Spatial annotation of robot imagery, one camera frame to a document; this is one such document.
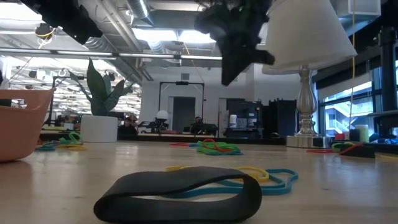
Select black aluminium table frame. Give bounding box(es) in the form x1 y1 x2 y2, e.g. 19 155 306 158
39 133 398 154

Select orange plastic bin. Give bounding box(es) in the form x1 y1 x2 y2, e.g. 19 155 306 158
0 88 56 162

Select grey ceiling unit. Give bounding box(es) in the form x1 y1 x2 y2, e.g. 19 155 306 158
147 7 200 32

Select rubber bands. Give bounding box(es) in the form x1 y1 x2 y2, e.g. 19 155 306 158
161 168 299 200
306 142 364 156
374 153 398 161

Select small wide black rubber band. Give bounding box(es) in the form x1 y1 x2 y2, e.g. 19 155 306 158
338 144 376 159

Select long ceiling light bar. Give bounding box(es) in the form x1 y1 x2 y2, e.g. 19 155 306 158
0 47 224 63

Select pale green cylinder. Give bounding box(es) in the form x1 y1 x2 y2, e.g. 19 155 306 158
354 124 370 144

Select black background gantry frame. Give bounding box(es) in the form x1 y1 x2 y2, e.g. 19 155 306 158
157 80 206 136

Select person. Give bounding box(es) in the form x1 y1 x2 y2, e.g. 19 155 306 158
118 114 140 136
190 115 208 134

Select black vertical post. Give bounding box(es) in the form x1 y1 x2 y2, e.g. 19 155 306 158
377 27 398 138

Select black background cabinets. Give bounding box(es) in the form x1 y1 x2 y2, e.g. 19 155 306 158
224 98 300 139

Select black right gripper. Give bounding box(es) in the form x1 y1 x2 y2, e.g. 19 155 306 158
194 0 276 86

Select white globe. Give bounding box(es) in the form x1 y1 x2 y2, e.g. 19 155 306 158
155 110 170 123

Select yellow hanging cable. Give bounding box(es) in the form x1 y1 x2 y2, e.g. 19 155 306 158
349 0 356 127

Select small black clip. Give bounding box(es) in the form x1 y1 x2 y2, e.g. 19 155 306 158
93 166 264 224

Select white shade silver table lamp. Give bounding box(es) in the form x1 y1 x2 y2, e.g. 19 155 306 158
262 0 358 149

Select silver ventilation duct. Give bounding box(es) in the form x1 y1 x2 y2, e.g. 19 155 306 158
124 0 156 27

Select green plant in white pot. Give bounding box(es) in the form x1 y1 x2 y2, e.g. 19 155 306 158
67 57 135 143

